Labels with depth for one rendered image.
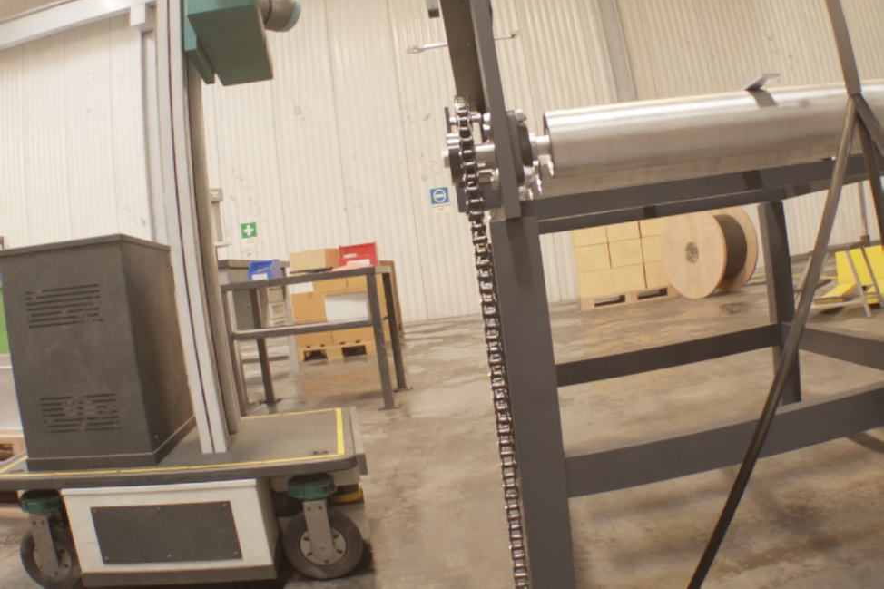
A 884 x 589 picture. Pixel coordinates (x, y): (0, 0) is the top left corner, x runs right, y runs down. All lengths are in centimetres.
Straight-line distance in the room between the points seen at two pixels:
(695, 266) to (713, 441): 710
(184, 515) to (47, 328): 52
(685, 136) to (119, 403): 128
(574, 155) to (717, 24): 1189
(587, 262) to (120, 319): 785
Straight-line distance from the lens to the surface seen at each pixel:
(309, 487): 171
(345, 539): 178
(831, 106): 143
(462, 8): 151
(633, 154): 130
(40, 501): 187
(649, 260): 929
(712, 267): 823
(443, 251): 1192
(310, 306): 775
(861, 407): 148
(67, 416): 181
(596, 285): 923
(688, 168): 164
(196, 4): 175
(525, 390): 128
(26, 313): 182
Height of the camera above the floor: 67
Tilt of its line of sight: 4 degrees up
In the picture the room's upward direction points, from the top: 8 degrees counter-clockwise
